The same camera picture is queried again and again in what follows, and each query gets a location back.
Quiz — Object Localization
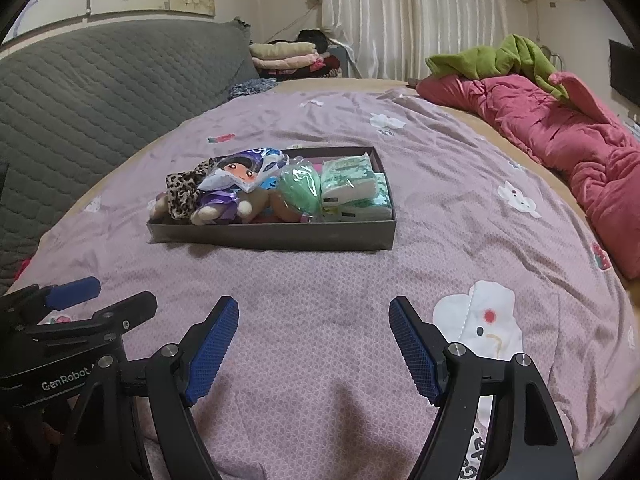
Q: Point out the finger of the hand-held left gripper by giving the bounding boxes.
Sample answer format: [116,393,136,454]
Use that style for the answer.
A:
[22,290,159,348]
[4,276,102,317]

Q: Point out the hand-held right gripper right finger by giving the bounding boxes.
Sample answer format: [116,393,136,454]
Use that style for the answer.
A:
[388,296,580,480]

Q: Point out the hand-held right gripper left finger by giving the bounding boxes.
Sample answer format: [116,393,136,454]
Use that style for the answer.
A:
[51,296,241,480]

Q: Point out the cream plush toy pink dress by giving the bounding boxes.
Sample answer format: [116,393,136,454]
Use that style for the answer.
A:
[147,194,174,222]

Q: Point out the dark grey cardboard box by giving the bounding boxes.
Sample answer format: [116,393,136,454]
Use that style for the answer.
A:
[146,146,398,252]

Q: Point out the leopard print scrunchie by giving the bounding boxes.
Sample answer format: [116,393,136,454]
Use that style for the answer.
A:
[165,157,219,221]

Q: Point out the cream plush toy purple dress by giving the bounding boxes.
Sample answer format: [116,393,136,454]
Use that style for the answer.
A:
[189,187,257,226]

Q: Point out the green tissue pack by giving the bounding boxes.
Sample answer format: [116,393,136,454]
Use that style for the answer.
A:
[320,153,377,202]
[322,172,392,222]

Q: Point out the peach soft ball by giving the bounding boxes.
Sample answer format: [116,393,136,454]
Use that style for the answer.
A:
[264,191,304,224]

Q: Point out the blue white cartoon packet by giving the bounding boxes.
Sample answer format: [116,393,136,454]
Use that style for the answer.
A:
[199,146,289,194]

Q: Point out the green sponge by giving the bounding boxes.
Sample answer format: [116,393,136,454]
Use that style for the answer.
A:
[276,156,324,222]

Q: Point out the lilac printed bed sheet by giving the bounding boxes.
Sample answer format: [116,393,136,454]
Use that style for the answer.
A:
[0,79,632,480]

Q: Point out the grey quilted headboard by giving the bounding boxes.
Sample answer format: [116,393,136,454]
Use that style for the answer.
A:
[0,16,262,292]

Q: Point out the dark patterned cloth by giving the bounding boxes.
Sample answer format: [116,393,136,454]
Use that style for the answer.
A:
[226,78,279,102]

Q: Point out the pink red quilt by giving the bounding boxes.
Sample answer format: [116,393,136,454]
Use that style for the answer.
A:
[415,71,640,282]

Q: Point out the blue grey chair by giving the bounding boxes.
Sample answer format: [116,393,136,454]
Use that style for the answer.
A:
[326,41,359,79]

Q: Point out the stack of folded clothes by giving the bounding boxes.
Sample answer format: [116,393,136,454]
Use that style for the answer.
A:
[248,39,322,72]

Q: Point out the green blanket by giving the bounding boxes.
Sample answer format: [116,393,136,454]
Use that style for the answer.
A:
[424,33,572,102]

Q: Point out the white curtain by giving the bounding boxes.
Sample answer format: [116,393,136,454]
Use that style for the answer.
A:
[319,0,512,82]

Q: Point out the black wall television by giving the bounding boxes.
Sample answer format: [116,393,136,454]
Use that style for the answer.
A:
[608,38,640,107]

